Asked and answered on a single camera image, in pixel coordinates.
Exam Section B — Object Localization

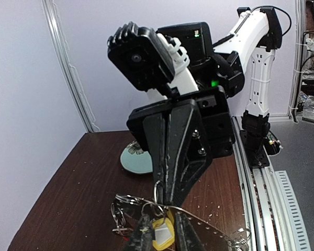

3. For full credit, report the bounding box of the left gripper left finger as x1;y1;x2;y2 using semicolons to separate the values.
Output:
124;214;154;251

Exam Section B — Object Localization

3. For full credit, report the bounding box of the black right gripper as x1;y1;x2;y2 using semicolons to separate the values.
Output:
126;86;235;207

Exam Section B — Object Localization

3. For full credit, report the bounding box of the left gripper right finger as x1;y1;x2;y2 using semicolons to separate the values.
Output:
175;213;205;251

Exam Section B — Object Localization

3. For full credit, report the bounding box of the yellow key tag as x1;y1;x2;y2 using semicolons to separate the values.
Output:
152;210;175;250

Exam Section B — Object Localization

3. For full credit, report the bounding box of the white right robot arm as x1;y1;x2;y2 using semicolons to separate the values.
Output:
127;7;283;207

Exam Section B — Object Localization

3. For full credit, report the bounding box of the light blue flower plate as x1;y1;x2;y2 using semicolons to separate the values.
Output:
120;140;153;175

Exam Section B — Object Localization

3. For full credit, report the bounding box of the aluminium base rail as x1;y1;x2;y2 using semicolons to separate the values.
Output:
232;117;311;250

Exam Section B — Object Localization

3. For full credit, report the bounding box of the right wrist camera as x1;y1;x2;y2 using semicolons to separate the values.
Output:
106;20;199;100

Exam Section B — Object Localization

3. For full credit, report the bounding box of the right aluminium wall post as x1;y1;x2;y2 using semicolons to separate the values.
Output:
41;0;100;133

